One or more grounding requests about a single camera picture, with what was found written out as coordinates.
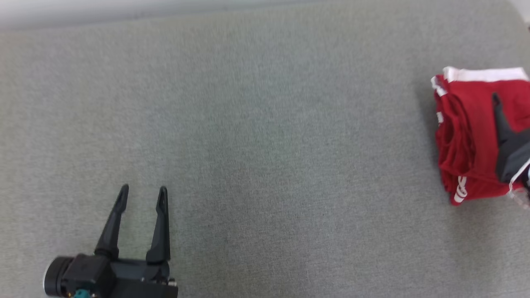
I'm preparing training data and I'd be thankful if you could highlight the red white basketball jersey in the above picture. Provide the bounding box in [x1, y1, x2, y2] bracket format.
[431, 74, 530, 206]

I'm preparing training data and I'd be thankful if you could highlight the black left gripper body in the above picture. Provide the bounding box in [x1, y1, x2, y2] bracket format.
[108, 260, 179, 298]

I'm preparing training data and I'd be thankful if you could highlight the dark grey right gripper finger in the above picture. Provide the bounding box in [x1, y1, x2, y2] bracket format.
[491, 92, 514, 146]

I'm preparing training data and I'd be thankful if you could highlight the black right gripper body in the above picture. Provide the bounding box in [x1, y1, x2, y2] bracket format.
[495, 128, 530, 183]

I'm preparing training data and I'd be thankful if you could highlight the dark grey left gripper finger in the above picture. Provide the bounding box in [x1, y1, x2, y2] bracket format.
[94, 184, 130, 261]
[145, 186, 171, 265]

